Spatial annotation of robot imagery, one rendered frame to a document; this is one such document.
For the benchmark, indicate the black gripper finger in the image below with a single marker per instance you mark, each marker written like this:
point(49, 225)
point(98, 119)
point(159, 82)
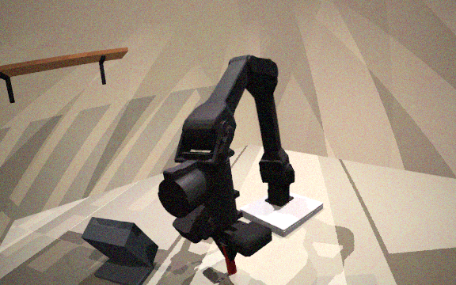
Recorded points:
point(215, 236)
point(229, 250)

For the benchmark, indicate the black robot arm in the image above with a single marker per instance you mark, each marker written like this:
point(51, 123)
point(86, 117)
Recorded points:
point(186, 188)

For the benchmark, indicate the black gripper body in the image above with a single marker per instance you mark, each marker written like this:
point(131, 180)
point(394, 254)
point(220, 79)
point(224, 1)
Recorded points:
point(245, 238)

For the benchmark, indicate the grey sloped panel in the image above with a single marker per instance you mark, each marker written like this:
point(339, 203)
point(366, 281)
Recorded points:
point(130, 251)

